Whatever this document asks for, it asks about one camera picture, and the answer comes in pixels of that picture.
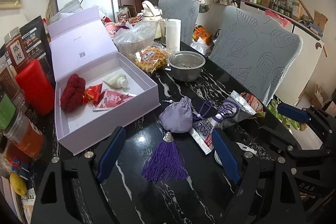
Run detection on silver purple snack bag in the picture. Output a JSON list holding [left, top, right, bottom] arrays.
[[190, 91, 256, 155]]

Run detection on pink with-love pouch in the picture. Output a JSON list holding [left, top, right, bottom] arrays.
[[93, 89, 136, 111]]

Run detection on lavender sachet with purple tassel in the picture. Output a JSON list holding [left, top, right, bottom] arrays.
[[142, 96, 193, 182]]

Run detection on red snack packet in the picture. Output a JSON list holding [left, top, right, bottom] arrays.
[[83, 83, 102, 105]]

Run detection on dark red fluffy scrunchie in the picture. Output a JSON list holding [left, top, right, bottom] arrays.
[[60, 74, 86, 113]]

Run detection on hand cream tube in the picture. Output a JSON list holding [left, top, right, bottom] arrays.
[[103, 73, 129, 89]]

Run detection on colourful cereal snack bag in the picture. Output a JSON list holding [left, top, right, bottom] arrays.
[[240, 92, 265, 118]]

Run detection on lavender open gift box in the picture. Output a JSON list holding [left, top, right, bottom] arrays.
[[48, 6, 160, 155]]

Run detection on near grey chair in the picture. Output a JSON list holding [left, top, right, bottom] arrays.
[[209, 6, 303, 105]]

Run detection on grey chair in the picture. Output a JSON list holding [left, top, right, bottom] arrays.
[[158, 0, 200, 45], [209, 6, 303, 105]]

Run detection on orange label jar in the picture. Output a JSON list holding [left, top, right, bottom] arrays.
[[4, 109, 45, 159]]

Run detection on metal bowl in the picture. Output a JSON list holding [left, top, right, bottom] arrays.
[[168, 51, 206, 83]]

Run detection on red cylinder container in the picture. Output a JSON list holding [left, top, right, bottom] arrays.
[[15, 59, 55, 116]]

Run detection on yellow lemon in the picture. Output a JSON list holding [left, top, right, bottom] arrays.
[[10, 173, 27, 196]]

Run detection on bag of waffle cookies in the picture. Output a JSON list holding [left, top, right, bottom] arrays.
[[134, 46, 171, 75]]

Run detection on green label jar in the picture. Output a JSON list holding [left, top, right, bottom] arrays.
[[0, 93, 16, 130]]

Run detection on clear plastic bag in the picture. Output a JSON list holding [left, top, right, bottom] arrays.
[[113, 21, 158, 57]]

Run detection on black food pouch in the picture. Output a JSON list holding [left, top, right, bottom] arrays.
[[20, 16, 53, 77]]

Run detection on white paper roll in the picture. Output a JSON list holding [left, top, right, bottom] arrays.
[[166, 19, 181, 52]]

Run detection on jar with Chinese label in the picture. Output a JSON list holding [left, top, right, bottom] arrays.
[[4, 27, 30, 73]]

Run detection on white teapot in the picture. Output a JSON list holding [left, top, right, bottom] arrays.
[[140, 0, 164, 40]]

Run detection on far grey chair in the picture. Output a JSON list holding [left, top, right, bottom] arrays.
[[158, 0, 200, 45]]

